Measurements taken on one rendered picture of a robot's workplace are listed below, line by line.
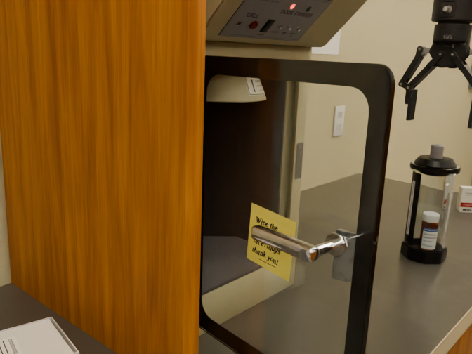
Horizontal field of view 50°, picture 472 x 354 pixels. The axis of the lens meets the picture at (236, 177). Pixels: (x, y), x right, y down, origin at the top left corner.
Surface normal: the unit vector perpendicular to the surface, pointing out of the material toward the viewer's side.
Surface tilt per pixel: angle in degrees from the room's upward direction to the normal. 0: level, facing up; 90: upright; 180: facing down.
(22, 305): 0
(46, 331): 0
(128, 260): 90
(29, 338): 0
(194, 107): 90
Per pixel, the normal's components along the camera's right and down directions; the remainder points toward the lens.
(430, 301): 0.04, -0.97
